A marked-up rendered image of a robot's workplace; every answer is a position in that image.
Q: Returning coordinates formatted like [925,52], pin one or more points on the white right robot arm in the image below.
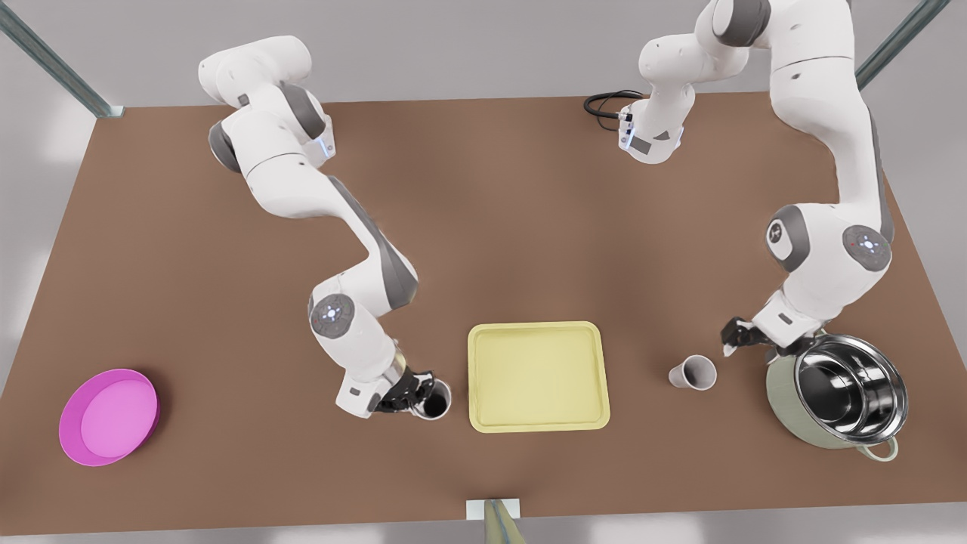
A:
[291,170]

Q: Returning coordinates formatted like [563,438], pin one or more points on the silver frame post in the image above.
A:
[899,41]
[498,521]
[57,62]

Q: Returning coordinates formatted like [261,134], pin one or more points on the pale yellow tray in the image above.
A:
[538,376]

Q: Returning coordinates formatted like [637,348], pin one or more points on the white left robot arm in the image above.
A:
[827,113]

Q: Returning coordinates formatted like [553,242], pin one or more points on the white IKEA cup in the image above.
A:
[437,400]
[695,372]

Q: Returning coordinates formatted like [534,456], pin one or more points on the pink bowl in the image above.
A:
[109,417]

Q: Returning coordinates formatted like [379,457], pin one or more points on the green pot with steel inside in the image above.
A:
[838,397]

